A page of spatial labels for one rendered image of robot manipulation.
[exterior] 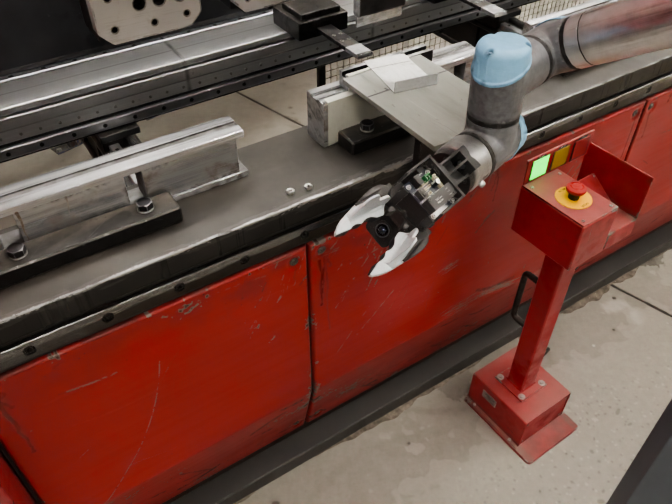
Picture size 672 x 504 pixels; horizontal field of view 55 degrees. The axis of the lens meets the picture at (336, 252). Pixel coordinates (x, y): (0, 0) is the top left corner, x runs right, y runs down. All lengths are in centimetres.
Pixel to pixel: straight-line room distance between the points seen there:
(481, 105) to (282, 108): 224
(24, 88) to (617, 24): 99
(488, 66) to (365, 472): 118
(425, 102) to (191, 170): 42
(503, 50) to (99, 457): 100
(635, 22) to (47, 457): 114
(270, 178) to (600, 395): 125
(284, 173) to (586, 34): 55
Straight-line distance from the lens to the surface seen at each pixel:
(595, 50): 97
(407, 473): 178
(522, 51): 90
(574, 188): 133
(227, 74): 139
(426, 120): 109
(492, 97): 91
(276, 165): 120
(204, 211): 111
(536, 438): 189
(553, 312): 160
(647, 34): 93
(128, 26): 96
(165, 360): 120
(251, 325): 124
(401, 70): 124
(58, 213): 108
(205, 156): 112
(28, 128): 130
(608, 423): 199
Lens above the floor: 156
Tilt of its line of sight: 43 degrees down
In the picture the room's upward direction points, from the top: straight up
